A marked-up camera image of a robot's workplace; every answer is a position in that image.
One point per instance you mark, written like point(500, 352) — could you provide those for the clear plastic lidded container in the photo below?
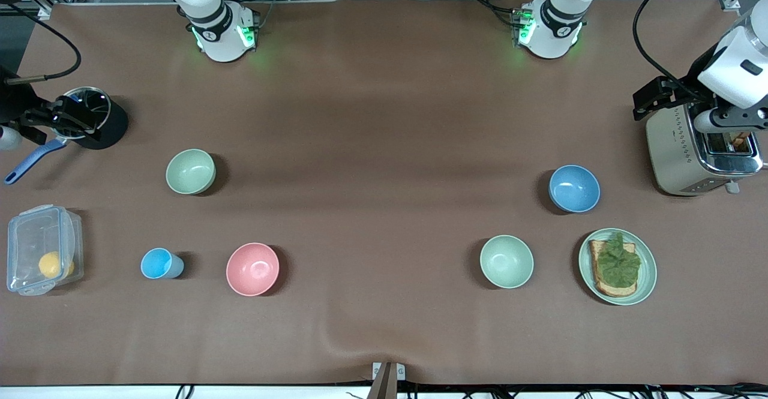
point(30, 237)

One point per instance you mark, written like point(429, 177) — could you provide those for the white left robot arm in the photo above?
point(555, 27)

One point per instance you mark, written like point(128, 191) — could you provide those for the yellow lemon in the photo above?
point(51, 265)

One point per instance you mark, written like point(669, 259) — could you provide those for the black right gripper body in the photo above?
point(17, 100)

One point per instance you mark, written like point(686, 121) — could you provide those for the brown table cover mat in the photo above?
point(384, 255)

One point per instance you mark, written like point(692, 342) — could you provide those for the pink bowl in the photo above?
point(252, 269)

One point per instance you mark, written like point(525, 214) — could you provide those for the bread slice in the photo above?
point(600, 285)

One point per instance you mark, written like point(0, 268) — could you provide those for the silver beige toaster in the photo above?
point(672, 159)

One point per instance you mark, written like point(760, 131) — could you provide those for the pale green plate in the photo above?
point(647, 279)

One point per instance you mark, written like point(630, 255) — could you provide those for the metal table clamp bracket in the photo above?
point(388, 381)

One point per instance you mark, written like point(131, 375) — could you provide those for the glass lid with blue knob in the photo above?
point(101, 108)

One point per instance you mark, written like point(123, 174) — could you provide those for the green lettuce leaf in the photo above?
point(618, 264)

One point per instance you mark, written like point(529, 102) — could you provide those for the pale green bowl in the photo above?
point(506, 261)
point(190, 171)

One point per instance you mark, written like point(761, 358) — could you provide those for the brown toast slice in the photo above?
point(740, 141)

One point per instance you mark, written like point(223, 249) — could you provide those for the blue plastic cup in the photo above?
point(157, 263)

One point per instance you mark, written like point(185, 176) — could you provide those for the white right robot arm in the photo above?
point(219, 33)

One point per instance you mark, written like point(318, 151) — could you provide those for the blue bowl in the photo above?
point(574, 189)

